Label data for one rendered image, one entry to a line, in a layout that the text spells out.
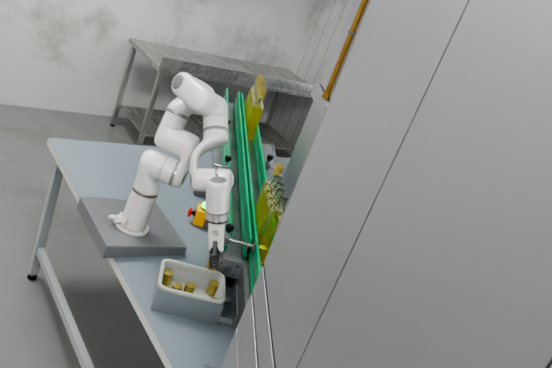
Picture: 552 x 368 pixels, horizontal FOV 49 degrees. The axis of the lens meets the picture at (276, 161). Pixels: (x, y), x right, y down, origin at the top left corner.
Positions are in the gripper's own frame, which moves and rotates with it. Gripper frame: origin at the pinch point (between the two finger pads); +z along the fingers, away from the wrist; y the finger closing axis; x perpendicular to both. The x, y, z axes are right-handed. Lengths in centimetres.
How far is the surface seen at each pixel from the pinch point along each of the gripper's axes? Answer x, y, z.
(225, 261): -3.7, 9.2, 6.4
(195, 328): 4.7, -14.2, 17.2
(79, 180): 58, 60, 2
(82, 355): 50, 24, 61
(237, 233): -7.8, 29.9, 6.6
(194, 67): 27, 271, 3
